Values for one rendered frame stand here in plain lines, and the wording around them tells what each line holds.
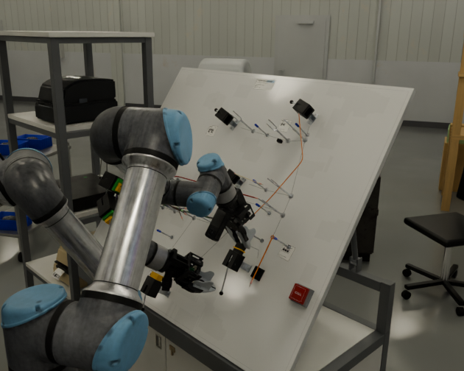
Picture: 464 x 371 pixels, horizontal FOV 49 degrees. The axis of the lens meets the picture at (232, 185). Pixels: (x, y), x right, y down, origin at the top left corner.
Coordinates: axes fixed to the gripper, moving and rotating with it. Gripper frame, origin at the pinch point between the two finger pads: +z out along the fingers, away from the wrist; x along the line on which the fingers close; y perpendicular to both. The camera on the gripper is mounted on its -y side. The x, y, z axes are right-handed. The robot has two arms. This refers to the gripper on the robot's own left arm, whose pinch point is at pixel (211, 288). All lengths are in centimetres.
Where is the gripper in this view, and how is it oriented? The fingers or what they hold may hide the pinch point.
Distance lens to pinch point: 166.4
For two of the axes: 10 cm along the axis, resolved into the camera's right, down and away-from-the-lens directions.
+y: 6.4, -5.4, -5.5
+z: 7.7, 4.7, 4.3
